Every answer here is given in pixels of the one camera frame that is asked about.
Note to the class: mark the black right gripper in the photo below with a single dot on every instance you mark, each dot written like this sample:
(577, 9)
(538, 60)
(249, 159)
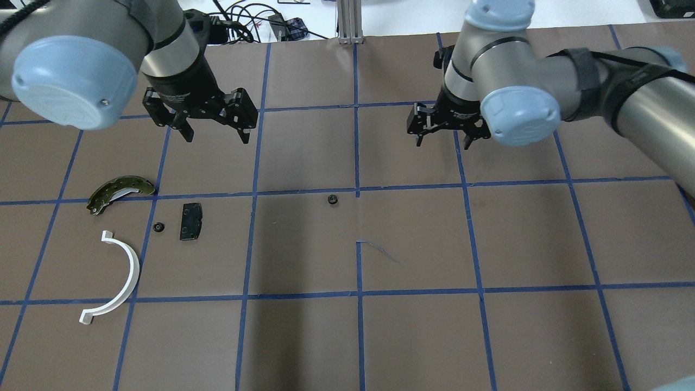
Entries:
(459, 111)

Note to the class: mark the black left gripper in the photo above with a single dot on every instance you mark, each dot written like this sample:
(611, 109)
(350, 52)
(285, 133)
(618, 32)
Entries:
(183, 80)

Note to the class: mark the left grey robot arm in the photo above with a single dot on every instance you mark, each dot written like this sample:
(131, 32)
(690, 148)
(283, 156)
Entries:
(77, 63)

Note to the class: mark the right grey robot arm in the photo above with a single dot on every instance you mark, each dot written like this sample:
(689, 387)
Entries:
(494, 86)

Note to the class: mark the black brake pad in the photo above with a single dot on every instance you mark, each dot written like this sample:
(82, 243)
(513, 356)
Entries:
(191, 221)

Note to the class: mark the green brake shoe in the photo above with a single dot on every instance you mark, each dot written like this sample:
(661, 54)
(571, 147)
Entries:
(117, 188)

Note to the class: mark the aluminium frame post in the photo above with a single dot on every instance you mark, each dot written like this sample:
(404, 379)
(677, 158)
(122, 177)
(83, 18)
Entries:
(349, 22)

